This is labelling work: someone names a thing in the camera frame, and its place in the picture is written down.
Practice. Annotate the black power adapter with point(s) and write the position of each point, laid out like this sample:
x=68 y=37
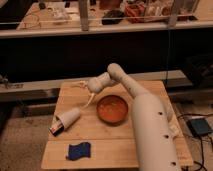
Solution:
x=199 y=127

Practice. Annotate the white workbench shelf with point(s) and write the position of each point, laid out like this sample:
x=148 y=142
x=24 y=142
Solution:
x=40 y=18

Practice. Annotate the blue cloth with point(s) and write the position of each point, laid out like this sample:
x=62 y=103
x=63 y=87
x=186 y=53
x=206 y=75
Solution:
x=79 y=151

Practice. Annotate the orange round bowl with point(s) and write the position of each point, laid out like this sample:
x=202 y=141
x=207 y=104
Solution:
x=112 y=109

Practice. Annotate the white ceramic cup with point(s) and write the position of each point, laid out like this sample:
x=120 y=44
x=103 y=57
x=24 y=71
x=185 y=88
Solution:
x=69 y=117

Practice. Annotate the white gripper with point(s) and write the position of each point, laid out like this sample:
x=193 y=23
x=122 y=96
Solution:
x=95 y=85

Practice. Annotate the wooden table board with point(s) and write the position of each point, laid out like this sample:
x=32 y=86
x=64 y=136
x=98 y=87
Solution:
x=111 y=146

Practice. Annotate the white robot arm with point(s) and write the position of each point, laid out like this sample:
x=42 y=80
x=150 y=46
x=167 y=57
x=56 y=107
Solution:
x=154 y=144

